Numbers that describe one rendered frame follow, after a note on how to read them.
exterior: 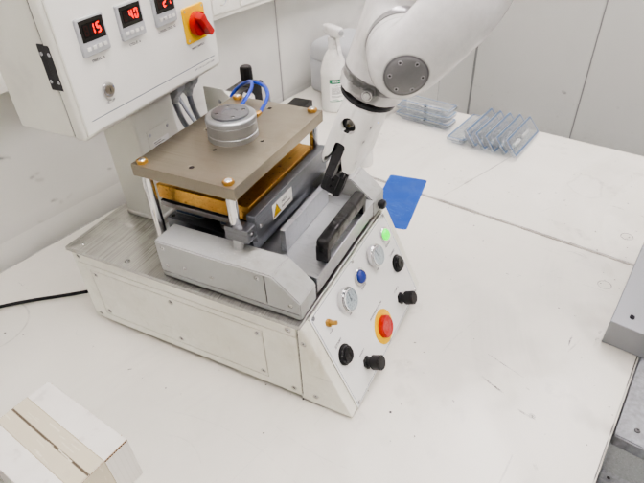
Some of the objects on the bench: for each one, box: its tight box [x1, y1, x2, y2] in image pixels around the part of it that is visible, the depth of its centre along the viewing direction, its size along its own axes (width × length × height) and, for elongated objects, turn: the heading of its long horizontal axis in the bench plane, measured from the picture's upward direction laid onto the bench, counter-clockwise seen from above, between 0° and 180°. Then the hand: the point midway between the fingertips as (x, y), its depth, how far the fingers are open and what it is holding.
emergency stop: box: [379, 314, 393, 338], centre depth 92 cm, size 2×4×4 cm, turn 157°
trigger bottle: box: [320, 23, 345, 112], centre depth 157 cm, size 9×8×25 cm
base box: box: [72, 207, 419, 417], centre depth 100 cm, size 54×38×17 cm
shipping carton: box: [0, 381, 143, 483], centre depth 74 cm, size 19×13×9 cm
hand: (334, 179), depth 79 cm, fingers closed
